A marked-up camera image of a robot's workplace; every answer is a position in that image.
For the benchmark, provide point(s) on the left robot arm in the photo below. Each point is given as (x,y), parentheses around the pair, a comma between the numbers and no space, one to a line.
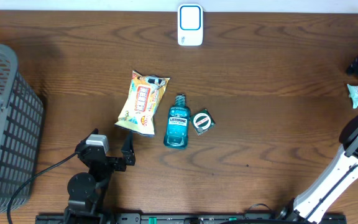
(87,189)

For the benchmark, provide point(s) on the grey plastic mesh basket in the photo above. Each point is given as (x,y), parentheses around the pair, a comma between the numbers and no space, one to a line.
(21,121)

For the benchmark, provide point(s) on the teal mouthwash bottle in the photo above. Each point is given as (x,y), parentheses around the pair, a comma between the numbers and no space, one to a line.
(176,135)

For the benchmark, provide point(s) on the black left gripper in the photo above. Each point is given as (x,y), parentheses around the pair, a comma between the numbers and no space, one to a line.
(127,159)

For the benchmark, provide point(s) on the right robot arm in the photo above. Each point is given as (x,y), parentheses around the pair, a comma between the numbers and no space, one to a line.
(312,204)

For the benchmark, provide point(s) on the white barcode scanner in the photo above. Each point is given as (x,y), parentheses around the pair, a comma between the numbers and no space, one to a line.
(190,25)

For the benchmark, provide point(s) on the yellow snack bag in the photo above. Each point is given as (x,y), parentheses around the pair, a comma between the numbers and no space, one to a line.
(145,94)

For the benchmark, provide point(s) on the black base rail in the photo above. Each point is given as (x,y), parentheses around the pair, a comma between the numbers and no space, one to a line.
(135,218)

